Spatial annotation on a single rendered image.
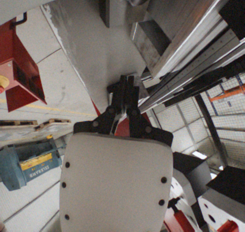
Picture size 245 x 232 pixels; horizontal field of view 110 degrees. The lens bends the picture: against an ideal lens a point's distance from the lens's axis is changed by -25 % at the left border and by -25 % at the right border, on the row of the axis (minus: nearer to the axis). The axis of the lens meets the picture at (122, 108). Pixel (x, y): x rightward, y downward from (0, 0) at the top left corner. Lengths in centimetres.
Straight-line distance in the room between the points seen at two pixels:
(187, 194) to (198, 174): 5
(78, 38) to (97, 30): 3
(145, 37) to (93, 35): 8
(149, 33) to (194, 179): 30
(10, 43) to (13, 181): 570
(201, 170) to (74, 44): 36
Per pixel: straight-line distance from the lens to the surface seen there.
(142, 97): 37
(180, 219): 35
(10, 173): 589
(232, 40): 39
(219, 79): 44
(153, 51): 18
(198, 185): 32
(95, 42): 21
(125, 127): 209
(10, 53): 37
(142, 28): 20
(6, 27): 61
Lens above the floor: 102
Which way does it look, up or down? 8 degrees down
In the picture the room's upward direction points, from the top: 155 degrees clockwise
